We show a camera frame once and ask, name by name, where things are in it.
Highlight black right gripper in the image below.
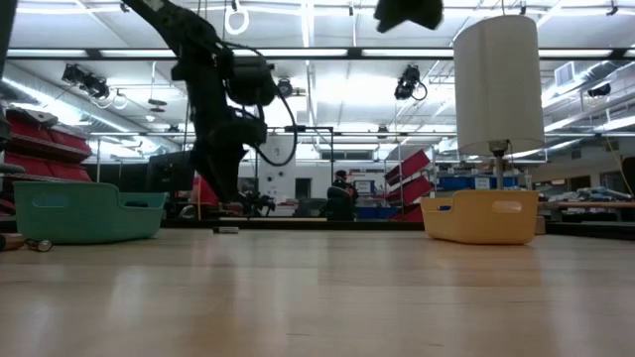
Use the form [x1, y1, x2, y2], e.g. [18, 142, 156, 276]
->
[374, 0, 445, 34]

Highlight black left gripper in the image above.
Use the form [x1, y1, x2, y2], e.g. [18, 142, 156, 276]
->
[190, 106, 269, 203]

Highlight white pillar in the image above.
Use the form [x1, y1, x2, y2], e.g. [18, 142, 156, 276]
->
[257, 134, 298, 199]

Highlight black monitor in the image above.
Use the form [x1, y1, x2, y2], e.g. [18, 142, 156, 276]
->
[145, 151, 195, 194]

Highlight white shade table lamp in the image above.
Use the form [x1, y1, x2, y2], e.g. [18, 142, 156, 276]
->
[452, 14, 547, 237]

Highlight green plastic bin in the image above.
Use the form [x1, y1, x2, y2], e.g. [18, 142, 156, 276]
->
[12, 180, 169, 246]

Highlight tilted red bin rack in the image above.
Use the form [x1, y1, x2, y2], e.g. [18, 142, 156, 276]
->
[384, 148, 434, 223]

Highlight black ceiling spotlight cluster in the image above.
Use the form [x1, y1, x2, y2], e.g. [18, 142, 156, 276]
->
[61, 62, 111, 100]

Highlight blue storage bins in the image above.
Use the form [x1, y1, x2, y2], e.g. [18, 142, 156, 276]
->
[436, 175, 521, 192]

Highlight red bin shelf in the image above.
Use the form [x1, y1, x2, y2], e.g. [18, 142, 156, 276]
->
[0, 106, 94, 217]

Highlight small dark cylinder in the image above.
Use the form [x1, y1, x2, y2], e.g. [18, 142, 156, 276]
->
[24, 238, 54, 254]

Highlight brown cylinder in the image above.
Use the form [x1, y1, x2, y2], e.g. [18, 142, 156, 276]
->
[0, 232, 26, 253]

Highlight yellow plastic bin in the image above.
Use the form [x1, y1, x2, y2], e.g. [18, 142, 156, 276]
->
[420, 189, 541, 246]

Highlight wooden background table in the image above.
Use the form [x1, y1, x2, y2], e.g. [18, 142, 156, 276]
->
[545, 185, 635, 223]

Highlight black overhead frame beam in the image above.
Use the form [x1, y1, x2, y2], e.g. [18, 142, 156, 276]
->
[0, 47, 635, 62]

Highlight black ceiling device with cable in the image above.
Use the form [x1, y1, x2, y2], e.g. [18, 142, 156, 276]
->
[394, 63, 428, 102]

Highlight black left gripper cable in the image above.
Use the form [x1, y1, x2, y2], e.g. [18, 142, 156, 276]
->
[217, 39, 300, 169]

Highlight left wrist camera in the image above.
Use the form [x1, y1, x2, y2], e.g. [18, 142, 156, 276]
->
[226, 54, 278, 107]

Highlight white hanging ring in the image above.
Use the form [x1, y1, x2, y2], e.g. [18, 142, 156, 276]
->
[224, 1, 251, 37]

